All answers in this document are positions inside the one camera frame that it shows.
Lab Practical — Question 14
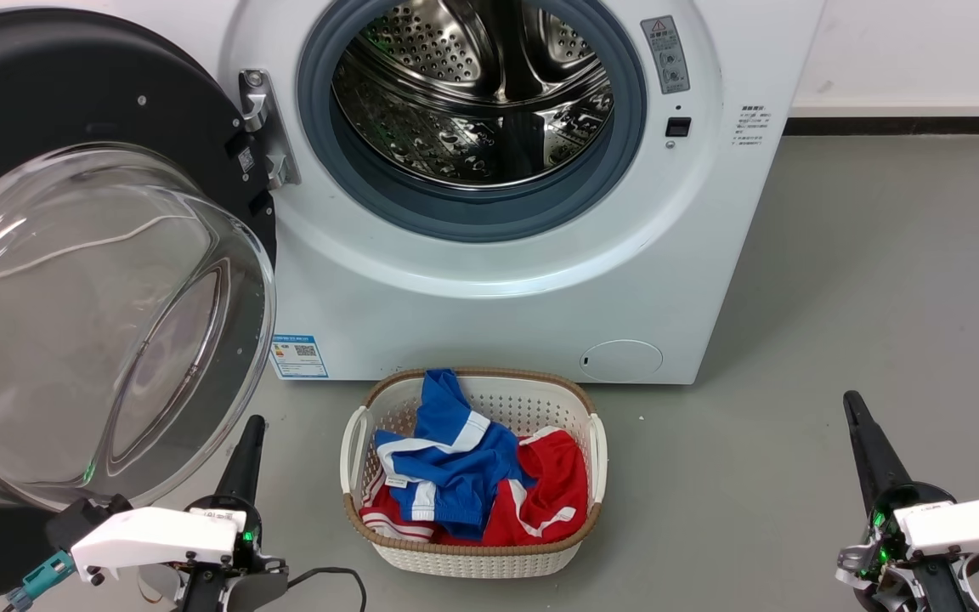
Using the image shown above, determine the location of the white plastic laundry basket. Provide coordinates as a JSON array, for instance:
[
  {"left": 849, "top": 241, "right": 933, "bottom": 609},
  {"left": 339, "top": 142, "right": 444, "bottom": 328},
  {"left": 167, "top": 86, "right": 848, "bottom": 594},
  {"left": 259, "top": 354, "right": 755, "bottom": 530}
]
[{"left": 340, "top": 367, "right": 608, "bottom": 580}]

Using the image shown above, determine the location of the white front-load washing machine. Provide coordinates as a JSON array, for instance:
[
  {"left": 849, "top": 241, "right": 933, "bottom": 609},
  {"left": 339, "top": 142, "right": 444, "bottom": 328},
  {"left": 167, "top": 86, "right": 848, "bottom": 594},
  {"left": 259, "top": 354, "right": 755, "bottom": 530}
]
[{"left": 219, "top": 0, "right": 827, "bottom": 385}]

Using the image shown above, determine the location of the small printed text label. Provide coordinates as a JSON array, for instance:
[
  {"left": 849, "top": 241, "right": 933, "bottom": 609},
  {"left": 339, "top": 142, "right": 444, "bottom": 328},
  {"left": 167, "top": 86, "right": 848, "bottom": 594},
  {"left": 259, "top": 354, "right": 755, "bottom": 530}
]
[{"left": 732, "top": 105, "right": 767, "bottom": 147}]

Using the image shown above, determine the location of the red garment with white stripes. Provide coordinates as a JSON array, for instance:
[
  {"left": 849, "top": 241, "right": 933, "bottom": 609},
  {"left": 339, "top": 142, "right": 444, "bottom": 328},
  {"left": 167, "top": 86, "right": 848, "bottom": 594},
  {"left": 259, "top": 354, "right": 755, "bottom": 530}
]
[{"left": 359, "top": 427, "right": 590, "bottom": 547}]

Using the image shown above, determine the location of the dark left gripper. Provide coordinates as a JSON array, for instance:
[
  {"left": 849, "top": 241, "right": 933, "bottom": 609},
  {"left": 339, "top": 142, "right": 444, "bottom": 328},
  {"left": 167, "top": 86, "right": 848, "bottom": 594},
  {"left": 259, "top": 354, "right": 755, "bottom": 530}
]
[{"left": 175, "top": 415, "right": 289, "bottom": 612}]

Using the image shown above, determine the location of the grey warning sticker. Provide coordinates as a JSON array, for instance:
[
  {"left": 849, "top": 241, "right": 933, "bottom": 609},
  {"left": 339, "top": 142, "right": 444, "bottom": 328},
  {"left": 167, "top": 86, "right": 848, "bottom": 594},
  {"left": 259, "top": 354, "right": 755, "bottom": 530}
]
[{"left": 641, "top": 15, "right": 691, "bottom": 94}]

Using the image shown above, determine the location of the teal cable connector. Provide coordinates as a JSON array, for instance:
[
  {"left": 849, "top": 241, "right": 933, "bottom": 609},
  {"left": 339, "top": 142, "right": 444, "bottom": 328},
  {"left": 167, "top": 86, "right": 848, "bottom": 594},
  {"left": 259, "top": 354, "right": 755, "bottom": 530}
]
[{"left": 5, "top": 551, "right": 76, "bottom": 612}]

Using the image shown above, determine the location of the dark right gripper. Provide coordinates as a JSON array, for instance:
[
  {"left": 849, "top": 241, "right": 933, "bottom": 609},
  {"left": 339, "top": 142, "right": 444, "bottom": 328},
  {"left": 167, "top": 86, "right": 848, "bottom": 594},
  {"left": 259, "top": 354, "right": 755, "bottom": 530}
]
[{"left": 835, "top": 391, "right": 979, "bottom": 612}]

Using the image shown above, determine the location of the blue energy label sticker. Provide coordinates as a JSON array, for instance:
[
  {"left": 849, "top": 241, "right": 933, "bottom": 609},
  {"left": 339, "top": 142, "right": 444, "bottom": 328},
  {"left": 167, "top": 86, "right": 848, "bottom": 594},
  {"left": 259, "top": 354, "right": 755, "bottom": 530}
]
[{"left": 270, "top": 334, "right": 330, "bottom": 379}]

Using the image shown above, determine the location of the round white filter cover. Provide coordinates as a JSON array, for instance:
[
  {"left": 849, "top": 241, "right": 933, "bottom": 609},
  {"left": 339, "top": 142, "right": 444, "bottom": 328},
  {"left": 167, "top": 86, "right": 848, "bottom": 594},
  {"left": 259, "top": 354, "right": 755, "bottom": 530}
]
[{"left": 580, "top": 340, "right": 665, "bottom": 383}]

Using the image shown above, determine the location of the blue garment with white stripes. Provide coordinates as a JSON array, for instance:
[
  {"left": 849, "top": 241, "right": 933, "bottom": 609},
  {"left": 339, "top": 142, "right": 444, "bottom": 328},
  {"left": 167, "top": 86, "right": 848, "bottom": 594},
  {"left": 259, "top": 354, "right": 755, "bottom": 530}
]
[{"left": 373, "top": 369, "right": 537, "bottom": 541}]

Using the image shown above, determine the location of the black round washer door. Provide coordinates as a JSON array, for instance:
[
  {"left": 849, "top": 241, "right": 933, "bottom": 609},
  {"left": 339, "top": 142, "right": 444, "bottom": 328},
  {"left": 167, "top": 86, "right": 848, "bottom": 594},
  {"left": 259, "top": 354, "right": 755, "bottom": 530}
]
[{"left": 0, "top": 8, "right": 280, "bottom": 606}]

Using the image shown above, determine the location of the metal door hinge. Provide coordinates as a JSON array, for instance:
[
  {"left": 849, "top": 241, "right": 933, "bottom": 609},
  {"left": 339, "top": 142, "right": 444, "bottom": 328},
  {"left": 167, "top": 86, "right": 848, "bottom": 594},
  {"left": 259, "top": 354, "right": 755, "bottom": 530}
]
[{"left": 239, "top": 70, "right": 301, "bottom": 190}]

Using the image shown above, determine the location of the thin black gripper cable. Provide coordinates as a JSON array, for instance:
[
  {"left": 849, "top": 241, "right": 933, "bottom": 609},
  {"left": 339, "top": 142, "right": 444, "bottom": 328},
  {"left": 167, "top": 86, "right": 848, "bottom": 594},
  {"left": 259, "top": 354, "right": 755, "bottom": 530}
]
[{"left": 286, "top": 567, "right": 368, "bottom": 612}]

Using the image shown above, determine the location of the stainless steel washer drum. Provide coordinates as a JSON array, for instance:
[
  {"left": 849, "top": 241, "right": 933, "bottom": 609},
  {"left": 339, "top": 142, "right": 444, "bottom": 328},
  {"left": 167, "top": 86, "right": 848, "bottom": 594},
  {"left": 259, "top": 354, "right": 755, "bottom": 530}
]
[{"left": 332, "top": 0, "right": 614, "bottom": 190}]

